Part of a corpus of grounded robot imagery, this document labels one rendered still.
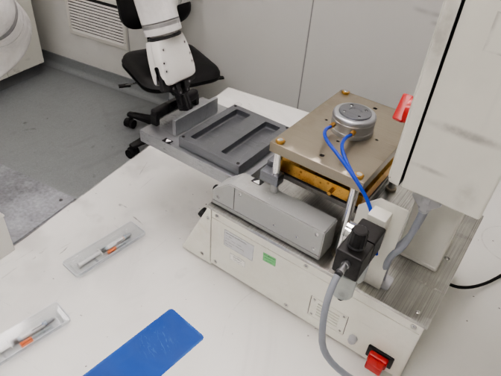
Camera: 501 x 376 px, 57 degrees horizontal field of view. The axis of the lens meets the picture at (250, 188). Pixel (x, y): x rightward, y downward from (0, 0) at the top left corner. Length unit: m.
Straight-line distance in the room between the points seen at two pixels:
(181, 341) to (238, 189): 0.31
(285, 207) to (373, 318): 0.25
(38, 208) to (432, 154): 0.95
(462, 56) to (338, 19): 1.88
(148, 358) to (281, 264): 0.30
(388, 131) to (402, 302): 0.31
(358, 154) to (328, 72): 1.76
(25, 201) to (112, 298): 0.41
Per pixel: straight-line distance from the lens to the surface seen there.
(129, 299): 1.02
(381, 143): 0.86
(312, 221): 0.83
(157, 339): 0.96
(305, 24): 2.52
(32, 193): 1.33
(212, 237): 1.00
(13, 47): 1.15
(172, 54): 1.08
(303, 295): 0.93
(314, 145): 0.82
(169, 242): 1.12
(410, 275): 0.89
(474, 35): 0.59
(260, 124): 1.08
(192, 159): 1.01
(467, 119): 0.62
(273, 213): 0.85
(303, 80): 2.62
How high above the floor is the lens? 1.55
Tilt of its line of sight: 39 degrees down
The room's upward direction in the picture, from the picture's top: 5 degrees clockwise
